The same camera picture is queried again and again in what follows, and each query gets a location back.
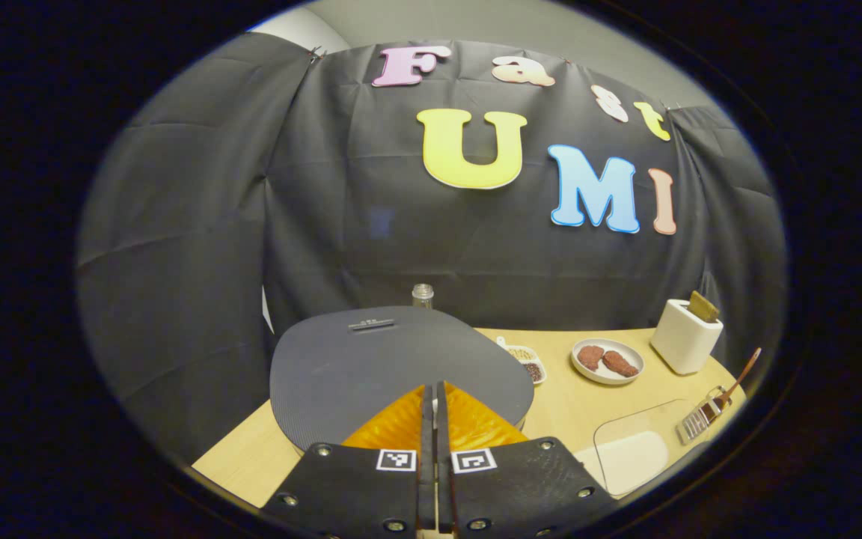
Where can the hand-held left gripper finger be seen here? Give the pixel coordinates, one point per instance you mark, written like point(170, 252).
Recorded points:
point(426, 449)
point(443, 464)

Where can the dark grey rice cooker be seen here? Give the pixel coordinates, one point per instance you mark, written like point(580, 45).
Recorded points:
point(371, 359)

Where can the white chopstick holder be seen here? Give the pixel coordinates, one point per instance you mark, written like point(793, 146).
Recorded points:
point(684, 340)

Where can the brown wooden spoon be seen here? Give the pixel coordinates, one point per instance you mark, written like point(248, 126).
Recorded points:
point(738, 382)

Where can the white divided bean dish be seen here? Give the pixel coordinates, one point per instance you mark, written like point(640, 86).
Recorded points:
point(530, 363)

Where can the small clear glass bottle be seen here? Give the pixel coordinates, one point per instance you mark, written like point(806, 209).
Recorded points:
point(422, 296)

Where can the round white plate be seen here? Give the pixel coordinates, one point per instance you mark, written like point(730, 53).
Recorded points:
point(610, 379)

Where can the black backdrop cloth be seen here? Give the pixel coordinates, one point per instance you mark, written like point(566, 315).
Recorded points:
point(214, 262)

